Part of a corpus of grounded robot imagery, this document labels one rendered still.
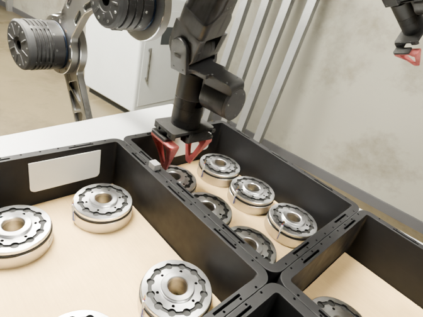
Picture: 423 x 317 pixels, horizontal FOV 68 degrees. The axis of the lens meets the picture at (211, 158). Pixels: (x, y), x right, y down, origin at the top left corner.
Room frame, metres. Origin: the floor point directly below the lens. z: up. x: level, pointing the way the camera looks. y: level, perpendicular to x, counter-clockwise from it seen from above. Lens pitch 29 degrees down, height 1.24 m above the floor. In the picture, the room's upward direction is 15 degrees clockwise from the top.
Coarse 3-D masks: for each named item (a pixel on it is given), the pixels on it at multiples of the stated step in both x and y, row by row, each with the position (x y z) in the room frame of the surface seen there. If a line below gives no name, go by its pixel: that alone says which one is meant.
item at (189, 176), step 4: (168, 168) 0.59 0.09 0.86; (172, 168) 0.60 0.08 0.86; (176, 168) 0.60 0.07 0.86; (180, 168) 0.60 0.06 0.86; (184, 172) 0.59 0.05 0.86; (188, 172) 0.59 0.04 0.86; (184, 176) 0.57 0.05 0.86; (188, 176) 0.58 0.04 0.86; (192, 176) 0.58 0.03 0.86; (184, 180) 0.56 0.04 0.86; (188, 180) 0.56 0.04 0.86; (192, 180) 0.57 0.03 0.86; (184, 184) 0.54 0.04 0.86; (188, 184) 0.55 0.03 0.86; (192, 184) 0.55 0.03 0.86; (188, 188) 0.53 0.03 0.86; (192, 188) 0.54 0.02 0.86
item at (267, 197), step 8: (240, 176) 0.63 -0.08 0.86; (248, 176) 0.64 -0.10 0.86; (232, 184) 0.59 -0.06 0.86; (240, 184) 0.60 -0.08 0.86; (264, 184) 0.63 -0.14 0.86; (240, 192) 0.57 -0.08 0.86; (264, 192) 0.59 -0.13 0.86; (272, 192) 0.60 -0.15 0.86; (248, 200) 0.55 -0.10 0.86; (256, 200) 0.56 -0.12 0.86; (264, 200) 0.56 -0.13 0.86; (272, 200) 0.57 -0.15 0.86
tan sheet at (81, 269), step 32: (64, 224) 0.38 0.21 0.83; (128, 224) 0.42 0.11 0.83; (64, 256) 0.32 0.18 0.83; (96, 256) 0.34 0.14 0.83; (128, 256) 0.35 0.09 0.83; (160, 256) 0.37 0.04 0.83; (0, 288) 0.25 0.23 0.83; (32, 288) 0.26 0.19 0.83; (64, 288) 0.27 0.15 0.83; (96, 288) 0.28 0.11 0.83; (128, 288) 0.30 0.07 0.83
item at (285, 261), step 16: (128, 144) 0.53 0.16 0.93; (256, 144) 0.68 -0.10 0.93; (304, 176) 0.60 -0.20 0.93; (336, 192) 0.56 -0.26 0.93; (352, 208) 0.51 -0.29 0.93; (224, 224) 0.37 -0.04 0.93; (336, 224) 0.45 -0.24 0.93; (240, 240) 0.35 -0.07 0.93; (320, 240) 0.40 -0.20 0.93; (256, 256) 0.32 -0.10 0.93; (288, 256) 0.34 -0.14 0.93; (272, 272) 0.30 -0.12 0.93
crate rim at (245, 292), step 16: (80, 144) 0.48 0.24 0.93; (96, 144) 0.50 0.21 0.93; (112, 144) 0.52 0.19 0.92; (0, 160) 0.38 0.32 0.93; (16, 160) 0.39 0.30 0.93; (144, 160) 0.49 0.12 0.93; (160, 176) 0.45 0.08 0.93; (176, 192) 0.42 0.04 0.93; (192, 208) 0.39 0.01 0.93; (208, 224) 0.36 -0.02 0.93; (224, 240) 0.34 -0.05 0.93; (240, 256) 0.32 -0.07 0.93; (256, 272) 0.30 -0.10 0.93; (240, 288) 0.26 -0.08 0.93; (256, 288) 0.27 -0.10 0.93; (224, 304) 0.24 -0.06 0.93
